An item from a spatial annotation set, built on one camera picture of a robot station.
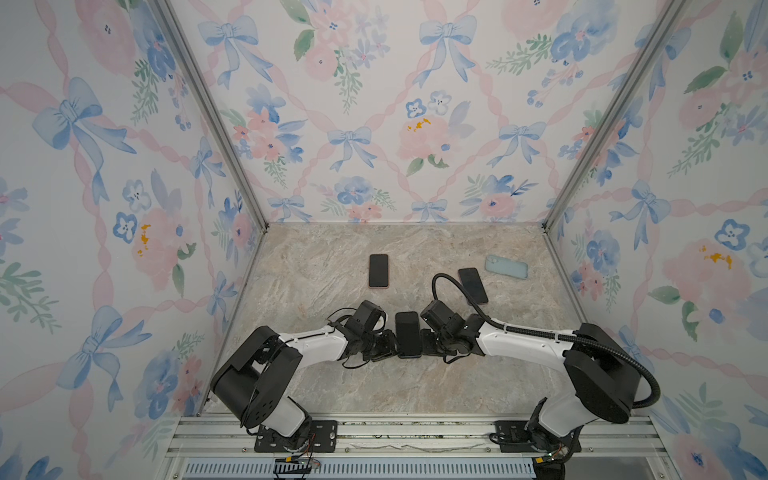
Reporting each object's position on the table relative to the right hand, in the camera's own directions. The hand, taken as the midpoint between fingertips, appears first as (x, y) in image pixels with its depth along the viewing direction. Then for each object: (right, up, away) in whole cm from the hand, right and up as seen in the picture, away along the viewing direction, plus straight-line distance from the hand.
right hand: (418, 345), depth 87 cm
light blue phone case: (+34, +22, +22) cm, 46 cm away
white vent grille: (-13, -24, -16) cm, 32 cm away
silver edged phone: (-12, +21, +18) cm, 30 cm away
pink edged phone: (+20, +17, +17) cm, 31 cm away
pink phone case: (-12, +21, +18) cm, 30 cm away
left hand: (-5, -1, -1) cm, 5 cm away
